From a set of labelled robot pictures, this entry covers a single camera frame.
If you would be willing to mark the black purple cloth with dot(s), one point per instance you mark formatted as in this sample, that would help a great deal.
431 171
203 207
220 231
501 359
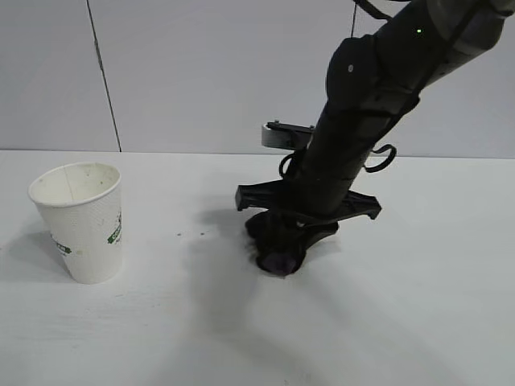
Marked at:
275 263

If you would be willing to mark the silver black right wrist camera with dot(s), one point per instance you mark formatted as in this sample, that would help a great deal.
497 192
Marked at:
275 136

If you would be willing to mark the white paper cup green logo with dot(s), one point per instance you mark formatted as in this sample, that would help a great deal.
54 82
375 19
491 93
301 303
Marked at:
88 241

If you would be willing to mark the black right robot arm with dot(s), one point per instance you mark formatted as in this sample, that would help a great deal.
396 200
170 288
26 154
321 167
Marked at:
362 120

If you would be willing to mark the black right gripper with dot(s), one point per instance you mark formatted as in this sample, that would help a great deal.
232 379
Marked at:
257 197

